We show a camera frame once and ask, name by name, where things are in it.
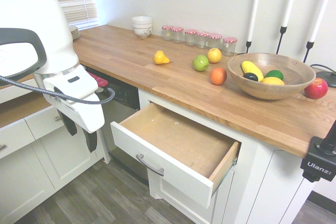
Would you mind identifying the white kitchen island cabinet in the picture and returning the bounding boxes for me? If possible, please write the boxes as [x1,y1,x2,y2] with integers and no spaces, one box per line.
[138,89,316,224]

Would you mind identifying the glass jar checkered lid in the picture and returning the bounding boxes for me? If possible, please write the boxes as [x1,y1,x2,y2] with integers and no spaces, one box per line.
[172,27,185,44]
[196,31,209,49]
[222,37,238,57]
[184,29,198,47]
[207,33,223,50]
[161,25,173,42]

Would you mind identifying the yellow lemon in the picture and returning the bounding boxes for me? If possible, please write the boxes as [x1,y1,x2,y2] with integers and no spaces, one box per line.
[261,76,286,86]

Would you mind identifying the black round lamp base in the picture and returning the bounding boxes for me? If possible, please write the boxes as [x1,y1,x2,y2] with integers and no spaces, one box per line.
[314,70,336,89]

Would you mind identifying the white ceramic bowl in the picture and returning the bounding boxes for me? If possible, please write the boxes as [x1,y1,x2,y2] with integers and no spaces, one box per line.
[131,16,153,25]
[132,22,153,30]

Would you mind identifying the green lime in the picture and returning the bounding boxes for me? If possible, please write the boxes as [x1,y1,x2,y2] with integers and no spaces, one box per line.
[264,69,285,81]

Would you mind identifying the white cabinet with drawers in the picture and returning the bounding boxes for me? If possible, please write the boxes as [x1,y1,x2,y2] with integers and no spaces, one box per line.
[0,77,111,220]

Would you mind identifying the red towel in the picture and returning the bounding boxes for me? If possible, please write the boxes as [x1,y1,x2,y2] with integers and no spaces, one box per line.
[86,71,109,89]

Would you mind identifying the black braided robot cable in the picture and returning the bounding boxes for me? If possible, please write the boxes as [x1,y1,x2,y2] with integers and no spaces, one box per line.
[0,74,117,104]

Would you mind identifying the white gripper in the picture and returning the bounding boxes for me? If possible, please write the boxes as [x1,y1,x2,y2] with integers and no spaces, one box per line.
[41,65,106,154]

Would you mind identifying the green apple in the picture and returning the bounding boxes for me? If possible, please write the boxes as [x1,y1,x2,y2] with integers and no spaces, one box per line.
[192,55,210,72]

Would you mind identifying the stack of white plates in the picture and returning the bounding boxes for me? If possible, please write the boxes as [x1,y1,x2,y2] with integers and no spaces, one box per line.
[68,26,80,41]

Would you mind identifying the red apple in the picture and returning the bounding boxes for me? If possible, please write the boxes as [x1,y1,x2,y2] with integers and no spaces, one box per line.
[304,77,329,100]

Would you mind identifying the stainless steel dishwasher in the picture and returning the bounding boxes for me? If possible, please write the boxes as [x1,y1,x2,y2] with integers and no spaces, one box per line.
[86,67,151,186]

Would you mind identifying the orange red peach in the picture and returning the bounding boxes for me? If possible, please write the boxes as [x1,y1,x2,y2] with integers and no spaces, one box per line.
[209,67,228,86]

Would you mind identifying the black lamp cable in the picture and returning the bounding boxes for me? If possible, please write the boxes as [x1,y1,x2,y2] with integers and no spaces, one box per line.
[309,63,336,73]

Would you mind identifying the white bowl floral print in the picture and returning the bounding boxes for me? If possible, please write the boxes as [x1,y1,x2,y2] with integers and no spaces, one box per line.
[133,27,153,39]

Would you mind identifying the large wooden bowl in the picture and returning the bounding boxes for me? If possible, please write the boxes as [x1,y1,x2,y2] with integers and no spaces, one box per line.
[227,52,317,101]

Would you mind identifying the white drawer wooden interior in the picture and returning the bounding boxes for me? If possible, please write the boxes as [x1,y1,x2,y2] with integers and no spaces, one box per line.
[110,102,242,202]

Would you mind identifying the black Ulanzi camera clamp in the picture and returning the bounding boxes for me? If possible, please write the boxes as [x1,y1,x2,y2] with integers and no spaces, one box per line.
[300,120,336,183]

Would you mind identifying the yellow apple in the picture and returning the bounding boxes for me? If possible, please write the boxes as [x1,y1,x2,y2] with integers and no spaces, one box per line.
[207,47,223,64]

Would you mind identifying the yellow pear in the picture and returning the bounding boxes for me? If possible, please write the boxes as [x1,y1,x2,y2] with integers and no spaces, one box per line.
[153,50,174,66]

